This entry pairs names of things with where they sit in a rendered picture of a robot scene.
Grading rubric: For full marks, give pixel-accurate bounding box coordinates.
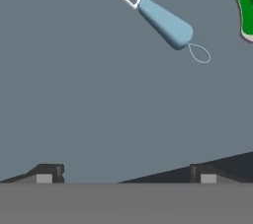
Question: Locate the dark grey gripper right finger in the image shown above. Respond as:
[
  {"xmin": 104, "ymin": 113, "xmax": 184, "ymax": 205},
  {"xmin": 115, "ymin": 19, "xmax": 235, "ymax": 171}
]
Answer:
[{"xmin": 189, "ymin": 163, "xmax": 253, "ymax": 185}]

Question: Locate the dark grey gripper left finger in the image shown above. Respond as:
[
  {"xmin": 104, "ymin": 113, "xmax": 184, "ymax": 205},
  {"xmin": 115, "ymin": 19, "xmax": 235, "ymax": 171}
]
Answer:
[{"xmin": 0, "ymin": 163, "xmax": 65, "ymax": 185}]

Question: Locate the light blue peeler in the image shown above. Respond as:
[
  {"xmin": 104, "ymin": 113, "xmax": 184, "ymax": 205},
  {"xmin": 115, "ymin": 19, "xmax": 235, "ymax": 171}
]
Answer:
[{"xmin": 107, "ymin": 0, "xmax": 211, "ymax": 65}]

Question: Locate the green-handled knife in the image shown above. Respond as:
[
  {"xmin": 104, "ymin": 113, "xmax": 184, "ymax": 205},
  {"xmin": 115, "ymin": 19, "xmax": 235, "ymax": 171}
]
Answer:
[{"xmin": 221, "ymin": 0, "xmax": 253, "ymax": 43}]

